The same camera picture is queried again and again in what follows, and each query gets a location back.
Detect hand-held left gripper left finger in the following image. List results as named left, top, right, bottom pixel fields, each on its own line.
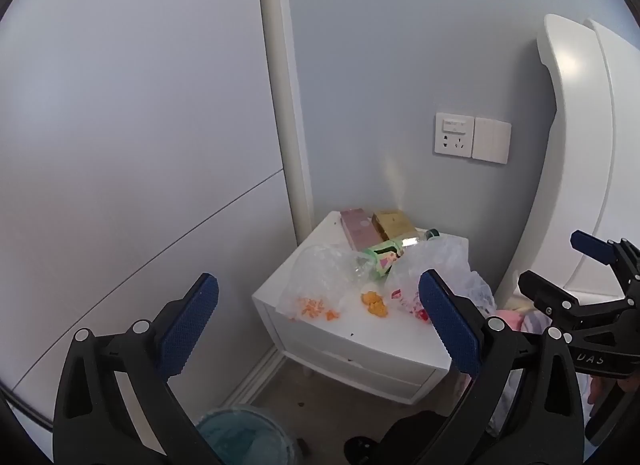
left=52, top=272, right=226, bottom=465

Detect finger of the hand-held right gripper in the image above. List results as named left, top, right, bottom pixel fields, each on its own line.
left=571, top=230, right=640, bottom=298
left=517, top=269, right=640, bottom=333

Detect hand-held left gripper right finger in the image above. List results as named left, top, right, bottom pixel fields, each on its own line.
left=418, top=268, right=587, bottom=465

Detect gold box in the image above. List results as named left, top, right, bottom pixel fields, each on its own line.
left=371, top=212, right=418, bottom=242

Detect trash bin with blue bag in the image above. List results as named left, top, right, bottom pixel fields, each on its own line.
left=195, top=406, right=303, bottom=465

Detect pink box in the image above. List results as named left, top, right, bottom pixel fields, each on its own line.
left=340, top=208, right=383, bottom=252

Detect floral bedding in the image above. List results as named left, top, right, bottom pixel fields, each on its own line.
left=452, top=295, right=621, bottom=441

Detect red snack wrapper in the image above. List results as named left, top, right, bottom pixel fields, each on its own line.
left=391, top=289, right=432, bottom=324

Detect clear plastic bag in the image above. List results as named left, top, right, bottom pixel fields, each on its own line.
left=276, top=244, right=373, bottom=322
left=387, top=236, right=497, bottom=327

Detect white baseboard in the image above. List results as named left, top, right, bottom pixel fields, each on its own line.
left=220, top=345, right=287, bottom=407

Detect white nightstand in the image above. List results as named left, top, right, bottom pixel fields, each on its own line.
left=251, top=210, right=496, bottom=406

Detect green carton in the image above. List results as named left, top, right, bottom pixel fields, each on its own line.
left=362, top=239, right=406, bottom=277

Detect white bed headboard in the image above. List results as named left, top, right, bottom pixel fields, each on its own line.
left=492, top=14, right=640, bottom=307

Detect scattered orange peel pieces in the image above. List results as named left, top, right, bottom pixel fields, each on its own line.
left=297, top=297, right=341, bottom=322

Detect person's leg black trousers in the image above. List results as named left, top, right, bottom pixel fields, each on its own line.
left=344, top=410, right=462, bottom=465

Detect white corner trim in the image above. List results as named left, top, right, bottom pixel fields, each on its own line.
left=255, top=0, right=315, bottom=246

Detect white wall switch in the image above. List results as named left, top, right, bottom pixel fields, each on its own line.
left=472, top=116, right=512, bottom=165

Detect white wall socket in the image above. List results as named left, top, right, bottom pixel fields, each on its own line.
left=434, top=112, right=475, bottom=158

